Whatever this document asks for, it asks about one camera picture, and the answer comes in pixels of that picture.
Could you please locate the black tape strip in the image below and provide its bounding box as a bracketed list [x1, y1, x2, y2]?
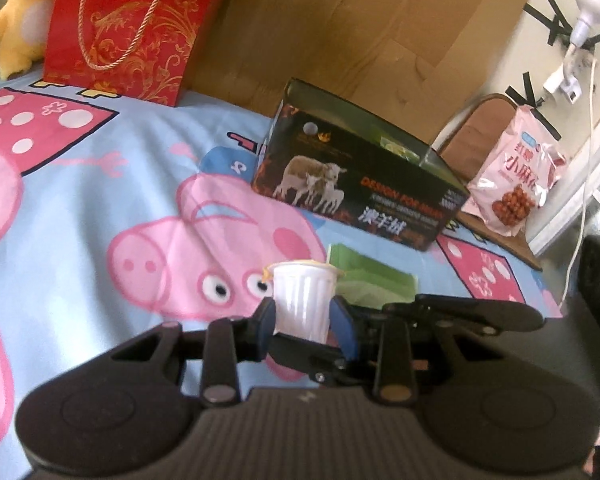
[505, 72, 562, 142]
[523, 0, 600, 50]

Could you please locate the brown seat cushion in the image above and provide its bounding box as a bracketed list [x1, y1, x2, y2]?
[437, 92, 547, 272]

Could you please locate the green snack packet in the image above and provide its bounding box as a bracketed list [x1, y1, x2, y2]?
[326, 243, 420, 314]

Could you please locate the yellow plush toy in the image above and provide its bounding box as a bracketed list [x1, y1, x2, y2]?
[0, 0, 67, 81]

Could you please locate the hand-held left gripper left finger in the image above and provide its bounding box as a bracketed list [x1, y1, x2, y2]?
[111, 297, 281, 407]

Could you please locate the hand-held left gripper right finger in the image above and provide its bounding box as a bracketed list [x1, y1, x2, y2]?
[329, 297, 481, 405]

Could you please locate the red gift bag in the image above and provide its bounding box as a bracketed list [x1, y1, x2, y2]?
[44, 0, 241, 107]

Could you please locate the large brown cardboard sheet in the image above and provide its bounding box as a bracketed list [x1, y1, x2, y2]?
[185, 0, 543, 153]

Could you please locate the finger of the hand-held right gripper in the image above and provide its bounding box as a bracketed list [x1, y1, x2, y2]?
[414, 294, 544, 334]

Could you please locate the white cable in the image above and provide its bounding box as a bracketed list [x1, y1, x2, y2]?
[561, 57, 600, 307]

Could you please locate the black sheep print box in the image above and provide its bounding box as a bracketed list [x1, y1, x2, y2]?
[251, 78, 470, 252]

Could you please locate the white power socket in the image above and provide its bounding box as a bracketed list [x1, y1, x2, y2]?
[542, 55, 599, 107]

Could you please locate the printed pig bed sheet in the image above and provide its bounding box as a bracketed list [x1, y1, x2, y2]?
[0, 62, 566, 413]

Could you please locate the pink snack bag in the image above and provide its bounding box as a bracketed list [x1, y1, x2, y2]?
[467, 107, 569, 239]

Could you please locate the white jelly cup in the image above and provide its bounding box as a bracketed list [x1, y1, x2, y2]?
[262, 259, 346, 344]

